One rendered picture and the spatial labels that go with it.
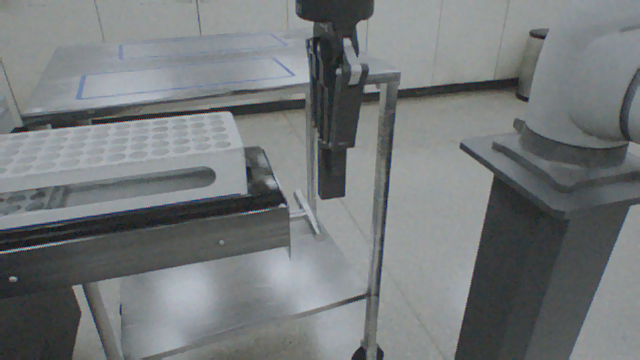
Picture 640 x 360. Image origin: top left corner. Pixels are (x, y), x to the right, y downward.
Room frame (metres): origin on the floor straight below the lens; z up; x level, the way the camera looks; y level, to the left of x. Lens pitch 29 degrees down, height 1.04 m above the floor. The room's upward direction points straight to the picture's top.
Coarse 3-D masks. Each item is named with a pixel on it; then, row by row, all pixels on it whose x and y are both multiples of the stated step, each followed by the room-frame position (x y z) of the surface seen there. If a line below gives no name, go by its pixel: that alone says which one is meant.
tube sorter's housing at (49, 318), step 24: (0, 96) 0.91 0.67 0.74; (0, 120) 0.85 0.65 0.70; (72, 288) 0.91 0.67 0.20; (0, 312) 0.57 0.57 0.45; (24, 312) 0.65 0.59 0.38; (48, 312) 0.73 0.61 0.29; (72, 312) 0.85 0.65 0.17; (0, 336) 0.55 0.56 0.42; (24, 336) 0.61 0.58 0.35; (48, 336) 0.69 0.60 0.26; (72, 336) 0.80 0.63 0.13
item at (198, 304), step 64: (64, 64) 0.84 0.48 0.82; (128, 64) 0.84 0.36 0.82; (192, 64) 0.84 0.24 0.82; (256, 64) 0.84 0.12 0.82; (384, 64) 0.84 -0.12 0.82; (384, 128) 0.79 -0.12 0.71; (384, 192) 0.79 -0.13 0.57; (256, 256) 0.94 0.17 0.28; (320, 256) 0.94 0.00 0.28; (128, 320) 0.72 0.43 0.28; (192, 320) 0.72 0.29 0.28; (256, 320) 0.72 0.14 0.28
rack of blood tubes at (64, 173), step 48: (0, 144) 0.38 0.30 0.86; (48, 144) 0.38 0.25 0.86; (96, 144) 0.39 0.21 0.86; (144, 144) 0.38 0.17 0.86; (192, 144) 0.38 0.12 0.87; (240, 144) 0.38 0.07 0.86; (0, 192) 0.31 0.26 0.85; (48, 192) 0.36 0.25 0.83; (96, 192) 0.39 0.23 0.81; (144, 192) 0.39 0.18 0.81; (192, 192) 0.36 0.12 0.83; (240, 192) 0.37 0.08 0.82
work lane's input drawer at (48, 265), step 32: (256, 160) 0.44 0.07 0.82; (256, 192) 0.37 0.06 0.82; (64, 224) 0.32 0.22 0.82; (96, 224) 0.33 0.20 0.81; (128, 224) 0.33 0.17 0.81; (160, 224) 0.34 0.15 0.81; (192, 224) 0.34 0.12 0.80; (224, 224) 0.35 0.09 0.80; (256, 224) 0.36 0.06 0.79; (288, 224) 0.37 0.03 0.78; (320, 224) 0.41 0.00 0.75; (0, 256) 0.29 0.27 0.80; (32, 256) 0.30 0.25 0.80; (64, 256) 0.31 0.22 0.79; (96, 256) 0.31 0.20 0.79; (128, 256) 0.32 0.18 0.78; (160, 256) 0.33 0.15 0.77; (192, 256) 0.34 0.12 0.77; (224, 256) 0.35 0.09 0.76; (288, 256) 0.37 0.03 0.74; (0, 288) 0.29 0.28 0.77; (32, 288) 0.30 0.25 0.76
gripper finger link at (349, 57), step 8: (344, 40) 0.41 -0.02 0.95; (344, 48) 0.41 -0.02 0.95; (352, 48) 0.41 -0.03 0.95; (344, 56) 0.41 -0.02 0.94; (352, 56) 0.40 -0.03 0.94; (352, 64) 0.39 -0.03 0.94; (336, 72) 0.40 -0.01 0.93; (352, 72) 0.39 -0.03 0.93; (360, 72) 0.39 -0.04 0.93; (352, 80) 0.39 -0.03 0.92
